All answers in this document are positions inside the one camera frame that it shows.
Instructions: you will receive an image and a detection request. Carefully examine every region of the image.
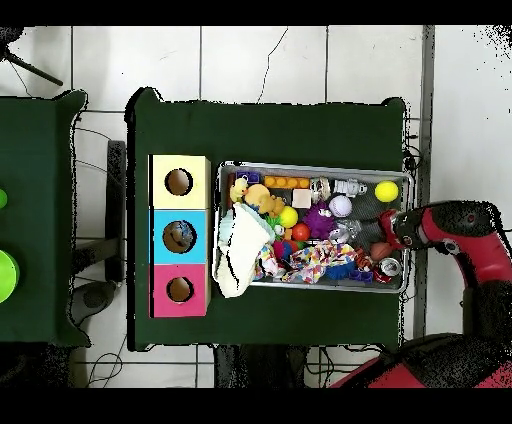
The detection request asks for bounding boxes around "clear plastic blue label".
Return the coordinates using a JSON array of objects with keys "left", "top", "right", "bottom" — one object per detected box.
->
[
  {"left": 171, "top": 223, "right": 196, "bottom": 248},
  {"left": 329, "top": 219, "right": 363, "bottom": 245}
]

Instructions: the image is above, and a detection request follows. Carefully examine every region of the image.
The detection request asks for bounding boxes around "multicolour polka dot cloth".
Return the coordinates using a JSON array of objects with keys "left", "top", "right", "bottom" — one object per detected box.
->
[{"left": 282, "top": 239, "right": 360, "bottom": 286}]

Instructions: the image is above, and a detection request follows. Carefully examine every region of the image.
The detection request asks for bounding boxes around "open-top silver can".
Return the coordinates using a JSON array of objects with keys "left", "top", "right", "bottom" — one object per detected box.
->
[{"left": 309, "top": 176, "right": 333, "bottom": 203}]

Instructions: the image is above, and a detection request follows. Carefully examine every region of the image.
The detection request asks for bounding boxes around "cream knit cloth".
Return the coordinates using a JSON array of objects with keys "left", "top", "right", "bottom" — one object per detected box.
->
[{"left": 214, "top": 204, "right": 276, "bottom": 301}]

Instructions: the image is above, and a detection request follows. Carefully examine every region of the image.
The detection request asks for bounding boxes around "bright green round bowl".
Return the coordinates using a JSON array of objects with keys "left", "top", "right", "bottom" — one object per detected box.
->
[{"left": 0, "top": 249, "right": 21, "bottom": 305}]

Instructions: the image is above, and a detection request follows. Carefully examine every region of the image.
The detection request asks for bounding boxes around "shallow clear mesh bin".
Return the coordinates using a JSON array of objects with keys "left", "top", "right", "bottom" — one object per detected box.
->
[{"left": 215, "top": 162, "right": 413, "bottom": 294}]

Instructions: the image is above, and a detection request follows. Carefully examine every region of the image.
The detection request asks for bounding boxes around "wooden box with three holes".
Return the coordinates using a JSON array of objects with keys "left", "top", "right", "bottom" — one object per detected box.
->
[{"left": 148, "top": 154, "right": 211, "bottom": 319}]

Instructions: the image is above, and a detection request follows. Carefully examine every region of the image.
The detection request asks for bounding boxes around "brown toy football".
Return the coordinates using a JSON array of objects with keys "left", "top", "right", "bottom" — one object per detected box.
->
[{"left": 369, "top": 241, "right": 395, "bottom": 262}]

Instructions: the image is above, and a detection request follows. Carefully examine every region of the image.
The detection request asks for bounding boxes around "upright dark soda can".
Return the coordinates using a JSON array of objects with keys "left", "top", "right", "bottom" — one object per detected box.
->
[{"left": 378, "top": 255, "right": 403, "bottom": 279}]

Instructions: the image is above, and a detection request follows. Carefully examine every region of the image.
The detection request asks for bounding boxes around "white baseball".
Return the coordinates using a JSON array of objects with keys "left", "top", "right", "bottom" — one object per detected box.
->
[{"left": 328, "top": 195, "right": 353, "bottom": 220}]

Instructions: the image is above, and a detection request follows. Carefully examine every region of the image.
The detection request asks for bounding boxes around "purple googly-eyed monster toy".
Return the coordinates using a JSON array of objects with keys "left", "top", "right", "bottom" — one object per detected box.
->
[{"left": 303, "top": 203, "right": 337, "bottom": 241}]

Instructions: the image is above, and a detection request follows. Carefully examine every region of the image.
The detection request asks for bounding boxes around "small orange ball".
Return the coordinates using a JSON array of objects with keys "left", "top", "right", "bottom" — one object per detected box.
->
[{"left": 291, "top": 223, "right": 312, "bottom": 244}]

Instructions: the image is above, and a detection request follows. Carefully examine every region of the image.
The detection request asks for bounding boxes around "wooden cube block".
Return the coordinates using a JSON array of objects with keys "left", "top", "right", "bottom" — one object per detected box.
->
[{"left": 291, "top": 188, "right": 313, "bottom": 210}]

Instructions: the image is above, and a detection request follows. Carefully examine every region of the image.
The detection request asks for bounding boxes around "small yellow ball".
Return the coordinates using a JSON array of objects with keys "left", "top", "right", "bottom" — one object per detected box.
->
[{"left": 278, "top": 206, "right": 300, "bottom": 229}]

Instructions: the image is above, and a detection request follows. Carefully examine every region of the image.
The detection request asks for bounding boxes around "orange toy brick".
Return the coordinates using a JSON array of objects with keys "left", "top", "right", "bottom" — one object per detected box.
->
[{"left": 263, "top": 175, "right": 311, "bottom": 190}]

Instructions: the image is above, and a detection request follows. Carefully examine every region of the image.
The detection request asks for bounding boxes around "orange foam duck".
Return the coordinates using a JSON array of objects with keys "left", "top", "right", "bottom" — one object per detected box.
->
[{"left": 243, "top": 184, "right": 285, "bottom": 221}]

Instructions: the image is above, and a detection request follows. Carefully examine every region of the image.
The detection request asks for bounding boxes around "small yellow rubber duck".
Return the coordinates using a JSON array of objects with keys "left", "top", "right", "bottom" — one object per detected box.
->
[{"left": 228, "top": 177, "right": 249, "bottom": 206}]

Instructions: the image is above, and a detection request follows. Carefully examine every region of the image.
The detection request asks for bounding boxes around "green cloth side table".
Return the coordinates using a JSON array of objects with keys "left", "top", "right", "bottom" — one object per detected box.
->
[{"left": 0, "top": 90, "right": 89, "bottom": 347}]

